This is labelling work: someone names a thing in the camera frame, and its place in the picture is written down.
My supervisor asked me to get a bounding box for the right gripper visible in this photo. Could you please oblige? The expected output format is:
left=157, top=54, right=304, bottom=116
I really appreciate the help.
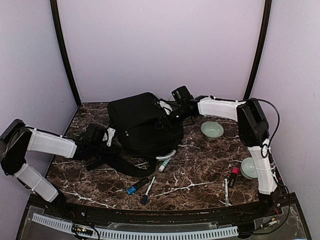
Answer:
left=154, top=106, right=192, bottom=131

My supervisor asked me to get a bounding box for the black student backpack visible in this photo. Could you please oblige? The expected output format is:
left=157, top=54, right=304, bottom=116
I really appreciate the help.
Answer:
left=86, top=92, right=184, bottom=178

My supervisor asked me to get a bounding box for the green white glue stick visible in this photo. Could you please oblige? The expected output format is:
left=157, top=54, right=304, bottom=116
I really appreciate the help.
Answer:
left=158, top=158, right=171, bottom=172

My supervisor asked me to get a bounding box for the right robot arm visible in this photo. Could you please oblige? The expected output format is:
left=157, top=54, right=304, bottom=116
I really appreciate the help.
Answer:
left=155, top=86, right=278, bottom=217

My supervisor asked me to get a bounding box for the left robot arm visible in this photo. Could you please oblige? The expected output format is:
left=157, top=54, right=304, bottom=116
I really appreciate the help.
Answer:
left=0, top=119, right=116, bottom=218

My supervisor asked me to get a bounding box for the black blue highlighter marker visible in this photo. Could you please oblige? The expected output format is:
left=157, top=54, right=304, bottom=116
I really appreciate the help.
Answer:
left=126, top=177, right=149, bottom=195

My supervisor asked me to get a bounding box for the far celadon bowl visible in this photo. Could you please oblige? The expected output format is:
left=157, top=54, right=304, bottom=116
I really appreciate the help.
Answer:
left=200, top=121, right=224, bottom=141

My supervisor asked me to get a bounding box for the celadon bowl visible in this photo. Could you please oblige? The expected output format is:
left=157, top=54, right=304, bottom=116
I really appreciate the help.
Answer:
left=240, top=157, right=258, bottom=180
left=200, top=121, right=224, bottom=141

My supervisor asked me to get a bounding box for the blue capped pen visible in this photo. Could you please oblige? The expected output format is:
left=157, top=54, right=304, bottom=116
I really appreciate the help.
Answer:
left=141, top=176, right=156, bottom=205

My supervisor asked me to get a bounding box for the black pink highlighter marker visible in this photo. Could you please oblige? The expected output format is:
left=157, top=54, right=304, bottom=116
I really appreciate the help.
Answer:
left=228, top=167, right=239, bottom=188

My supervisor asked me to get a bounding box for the small circuit board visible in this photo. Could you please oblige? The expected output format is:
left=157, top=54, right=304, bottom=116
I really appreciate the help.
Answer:
left=71, top=224, right=94, bottom=236

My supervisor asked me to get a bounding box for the grey white pen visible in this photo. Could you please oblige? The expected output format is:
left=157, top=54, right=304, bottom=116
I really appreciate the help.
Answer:
left=224, top=177, right=230, bottom=207

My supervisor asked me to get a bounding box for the near celadon bowl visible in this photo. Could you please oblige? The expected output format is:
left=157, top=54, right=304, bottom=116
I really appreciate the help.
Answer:
left=240, top=157, right=258, bottom=180

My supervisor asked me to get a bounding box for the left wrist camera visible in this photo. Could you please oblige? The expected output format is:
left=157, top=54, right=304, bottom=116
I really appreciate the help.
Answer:
left=102, top=127, right=116, bottom=147

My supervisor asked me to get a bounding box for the white slotted cable duct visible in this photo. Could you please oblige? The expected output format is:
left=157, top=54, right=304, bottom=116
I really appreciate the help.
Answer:
left=31, top=213, right=239, bottom=240

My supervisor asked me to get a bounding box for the left black frame post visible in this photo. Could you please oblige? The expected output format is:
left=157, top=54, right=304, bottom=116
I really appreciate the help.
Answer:
left=49, top=0, right=82, bottom=108

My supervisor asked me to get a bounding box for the black frame post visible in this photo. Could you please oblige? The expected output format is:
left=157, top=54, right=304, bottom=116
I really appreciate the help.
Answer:
left=243, top=0, right=273, bottom=99
left=49, top=0, right=82, bottom=108

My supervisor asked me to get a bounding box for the right black frame post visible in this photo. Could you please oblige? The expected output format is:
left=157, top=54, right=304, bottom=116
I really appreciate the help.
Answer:
left=243, top=0, right=273, bottom=99

